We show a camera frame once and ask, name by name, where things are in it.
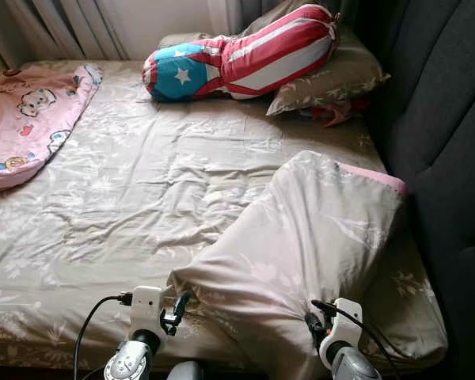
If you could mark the beige floral pillow pink edge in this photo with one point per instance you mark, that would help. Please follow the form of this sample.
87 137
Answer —
301 245

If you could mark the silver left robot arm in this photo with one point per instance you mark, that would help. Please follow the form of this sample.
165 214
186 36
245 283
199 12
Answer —
131 360

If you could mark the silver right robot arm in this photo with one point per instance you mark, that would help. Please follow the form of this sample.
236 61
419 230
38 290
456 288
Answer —
352 366

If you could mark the dark grey robot knee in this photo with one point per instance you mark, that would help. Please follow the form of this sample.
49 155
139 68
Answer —
186 370

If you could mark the bed with beige floral sheet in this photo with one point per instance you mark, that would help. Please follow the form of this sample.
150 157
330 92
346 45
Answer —
142 206

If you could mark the red cloth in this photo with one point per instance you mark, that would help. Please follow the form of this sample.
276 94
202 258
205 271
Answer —
332 112

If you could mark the pink cartoon print blanket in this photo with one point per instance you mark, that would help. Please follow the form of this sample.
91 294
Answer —
32 127

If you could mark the dark grey upholstered headboard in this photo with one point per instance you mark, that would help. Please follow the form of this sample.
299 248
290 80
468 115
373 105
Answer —
435 119

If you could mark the grey floral pillow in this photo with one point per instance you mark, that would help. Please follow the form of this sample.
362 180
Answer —
340 79

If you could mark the star and stripes bolster pillow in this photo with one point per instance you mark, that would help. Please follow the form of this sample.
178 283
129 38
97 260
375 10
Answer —
269 55

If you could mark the plain grey pillow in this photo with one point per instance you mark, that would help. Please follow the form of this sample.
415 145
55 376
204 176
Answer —
178 39
273 16

